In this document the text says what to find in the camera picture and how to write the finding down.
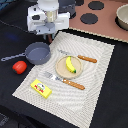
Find yellow toy butter box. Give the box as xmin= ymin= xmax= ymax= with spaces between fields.
xmin=31 ymin=79 xmax=52 ymax=99

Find pink toy stove board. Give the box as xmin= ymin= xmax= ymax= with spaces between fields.
xmin=69 ymin=0 xmax=128 ymax=42

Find round wooden plate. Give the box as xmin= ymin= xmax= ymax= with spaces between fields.
xmin=55 ymin=56 xmax=83 ymax=79

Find wooden handled toy fork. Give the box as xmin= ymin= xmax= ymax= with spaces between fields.
xmin=44 ymin=72 xmax=85 ymax=90

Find red toy tomato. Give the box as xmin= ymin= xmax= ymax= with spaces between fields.
xmin=12 ymin=61 xmax=27 ymax=74

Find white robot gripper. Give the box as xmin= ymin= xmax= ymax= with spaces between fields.
xmin=27 ymin=0 xmax=70 ymax=35

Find dark grey toy pot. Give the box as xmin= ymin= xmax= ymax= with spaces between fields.
xmin=58 ymin=0 xmax=76 ymax=18

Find black burner disc front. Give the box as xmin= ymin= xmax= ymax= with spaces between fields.
xmin=80 ymin=13 xmax=98 ymax=24

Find beige bowl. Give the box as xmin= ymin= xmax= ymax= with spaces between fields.
xmin=116 ymin=4 xmax=128 ymax=31

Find beige woven placemat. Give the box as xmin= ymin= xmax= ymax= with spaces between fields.
xmin=13 ymin=32 xmax=114 ymax=128

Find yellow toy banana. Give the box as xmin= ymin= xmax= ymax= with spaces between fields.
xmin=66 ymin=56 xmax=76 ymax=73

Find grey toy frying pan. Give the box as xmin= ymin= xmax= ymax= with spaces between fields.
xmin=2 ymin=42 xmax=51 ymax=65

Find black burner disc rear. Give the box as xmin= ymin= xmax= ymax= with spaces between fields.
xmin=88 ymin=1 xmax=104 ymax=10

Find black tablecloth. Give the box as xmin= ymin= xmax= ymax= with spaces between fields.
xmin=0 ymin=0 xmax=128 ymax=128

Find wooden handled toy knife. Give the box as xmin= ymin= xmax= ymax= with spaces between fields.
xmin=58 ymin=49 xmax=97 ymax=63

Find black burner disc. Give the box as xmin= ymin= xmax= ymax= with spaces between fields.
xmin=80 ymin=13 xmax=98 ymax=24
xmin=88 ymin=1 xmax=104 ymax=10

